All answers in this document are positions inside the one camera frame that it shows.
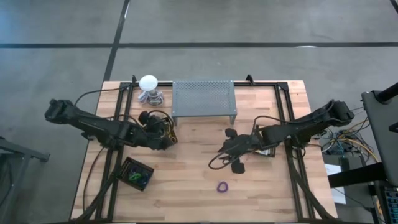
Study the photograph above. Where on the white paper sheet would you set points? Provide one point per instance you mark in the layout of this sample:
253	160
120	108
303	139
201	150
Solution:
332	169

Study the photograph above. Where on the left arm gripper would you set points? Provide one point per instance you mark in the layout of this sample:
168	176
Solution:
155	132

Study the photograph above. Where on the black frame clamp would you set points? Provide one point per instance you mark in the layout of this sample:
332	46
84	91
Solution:
133	80
249	79

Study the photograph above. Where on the lit laptop keyboard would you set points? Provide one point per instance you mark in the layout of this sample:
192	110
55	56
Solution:
392	205

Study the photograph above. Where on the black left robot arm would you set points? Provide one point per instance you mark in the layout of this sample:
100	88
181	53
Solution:
102	127

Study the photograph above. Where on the black metal stand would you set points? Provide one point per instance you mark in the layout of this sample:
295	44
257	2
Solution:
21	152

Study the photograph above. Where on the yellow rubber band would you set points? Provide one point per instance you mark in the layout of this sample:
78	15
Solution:
170	130

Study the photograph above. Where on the black table frame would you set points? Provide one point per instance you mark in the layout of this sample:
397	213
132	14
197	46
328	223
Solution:
264	84

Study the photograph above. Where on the white dome lamp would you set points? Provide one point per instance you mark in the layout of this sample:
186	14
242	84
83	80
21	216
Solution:
148	82

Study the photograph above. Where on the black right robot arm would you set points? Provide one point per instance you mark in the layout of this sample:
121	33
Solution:
298	127

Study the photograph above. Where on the black crossbar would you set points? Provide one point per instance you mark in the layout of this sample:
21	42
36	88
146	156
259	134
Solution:
357	175

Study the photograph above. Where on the grey metal side panel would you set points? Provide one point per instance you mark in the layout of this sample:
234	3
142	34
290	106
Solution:
384	140

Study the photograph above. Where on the grey perforated metal shelf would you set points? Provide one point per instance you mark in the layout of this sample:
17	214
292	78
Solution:
203	98

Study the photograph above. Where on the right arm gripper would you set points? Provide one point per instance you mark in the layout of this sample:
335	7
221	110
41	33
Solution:
245	144

